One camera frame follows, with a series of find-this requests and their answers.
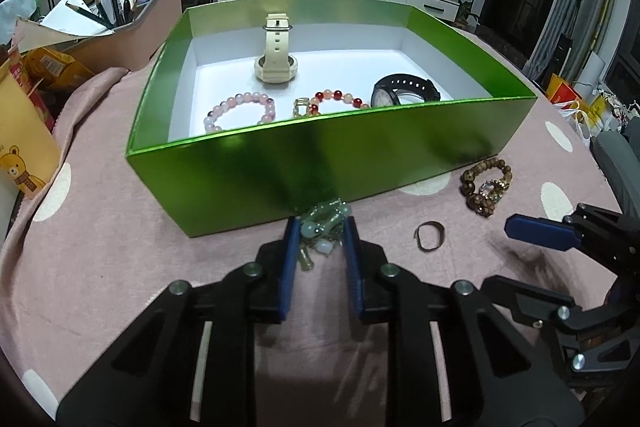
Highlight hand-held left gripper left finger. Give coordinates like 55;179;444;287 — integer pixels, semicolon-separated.
55;217;303;427

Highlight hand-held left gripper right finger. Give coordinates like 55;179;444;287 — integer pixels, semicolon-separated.
342;216;586;427

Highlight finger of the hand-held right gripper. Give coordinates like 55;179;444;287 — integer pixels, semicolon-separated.
504;203;632;276
482;275;576;328

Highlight green jade bracelet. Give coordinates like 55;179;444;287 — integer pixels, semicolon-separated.
297;199;353;272

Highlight green cardboard box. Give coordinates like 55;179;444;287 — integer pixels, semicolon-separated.
125;0;540;239

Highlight gold charm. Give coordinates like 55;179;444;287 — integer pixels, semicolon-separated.
292;97;321;120

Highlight pink bead bracelet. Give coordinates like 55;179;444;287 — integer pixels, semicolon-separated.
203;92;277;135

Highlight red bead bracelet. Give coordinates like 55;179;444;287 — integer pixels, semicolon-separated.
309;88;372;116

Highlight white wristwatch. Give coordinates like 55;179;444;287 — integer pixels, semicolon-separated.
254;13;299;84

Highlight black wristwatch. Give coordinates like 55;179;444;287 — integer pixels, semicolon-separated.
371;73;442;108

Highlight silver bangle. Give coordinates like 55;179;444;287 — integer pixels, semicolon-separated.
414;221;446;252

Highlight grey chair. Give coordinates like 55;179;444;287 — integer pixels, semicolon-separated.
590;117;640;208

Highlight white plastic bag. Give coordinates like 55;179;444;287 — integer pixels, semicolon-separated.
570;94;636;142

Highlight yellow paper bag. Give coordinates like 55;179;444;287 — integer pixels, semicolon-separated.
545;74;583;108

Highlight small potted plant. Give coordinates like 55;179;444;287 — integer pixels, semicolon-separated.
452;1;481;30

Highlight beige pen holder box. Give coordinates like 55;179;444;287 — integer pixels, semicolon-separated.
65;0;183;70

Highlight yellow bear bottle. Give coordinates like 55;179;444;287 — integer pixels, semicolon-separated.
0;47;63;200

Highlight yellow snack bag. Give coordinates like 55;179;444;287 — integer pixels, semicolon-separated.
22;47;96;92

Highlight white paper sheets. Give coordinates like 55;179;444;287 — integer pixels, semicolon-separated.
15;0;118;52

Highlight pale crumpled cloth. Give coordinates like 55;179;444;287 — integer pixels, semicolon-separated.
0;0;38;45

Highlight brown wooden bead bracelet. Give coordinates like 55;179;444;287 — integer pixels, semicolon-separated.
461;160;514;218

